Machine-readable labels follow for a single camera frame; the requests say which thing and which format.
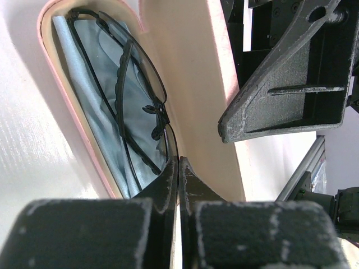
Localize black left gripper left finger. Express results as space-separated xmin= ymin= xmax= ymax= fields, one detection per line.
xmin=1 ymin=157 xmax=178 ymax=268

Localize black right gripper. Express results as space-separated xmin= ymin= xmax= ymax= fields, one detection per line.
xmin=218 ymin=1 xmax=358 ymax=143

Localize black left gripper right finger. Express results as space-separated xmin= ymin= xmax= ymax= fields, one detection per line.
xmin=178 ymin=157 xmax=349 ymax=268

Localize pink glasses case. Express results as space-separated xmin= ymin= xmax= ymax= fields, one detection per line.
xmin=37 ymin=1 xmax=245 ymax=201

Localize blue cleaning cloth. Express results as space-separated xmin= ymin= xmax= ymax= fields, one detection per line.
xmin=52 ymin=10 xmax=173 ymax=198

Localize black frame glasses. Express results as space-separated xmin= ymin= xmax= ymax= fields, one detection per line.
xmin=66 ymin=7 xmax=178 ymax=197

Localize right aluminium frame post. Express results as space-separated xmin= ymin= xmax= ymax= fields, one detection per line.
xmin=276 ymin=136 xmax=326 ymax=201

